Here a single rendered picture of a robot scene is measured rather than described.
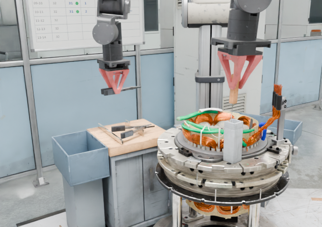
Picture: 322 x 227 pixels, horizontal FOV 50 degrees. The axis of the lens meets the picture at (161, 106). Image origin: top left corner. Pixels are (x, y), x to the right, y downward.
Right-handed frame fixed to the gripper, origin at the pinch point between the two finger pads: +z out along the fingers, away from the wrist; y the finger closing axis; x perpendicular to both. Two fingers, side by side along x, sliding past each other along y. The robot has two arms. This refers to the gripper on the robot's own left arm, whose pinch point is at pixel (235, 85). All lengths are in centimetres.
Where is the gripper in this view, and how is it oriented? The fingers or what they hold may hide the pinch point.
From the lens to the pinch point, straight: 71.1
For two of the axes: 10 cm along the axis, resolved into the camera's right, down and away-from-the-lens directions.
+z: -0.5, 9.5, 3.0
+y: 8.9, -1.0, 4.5
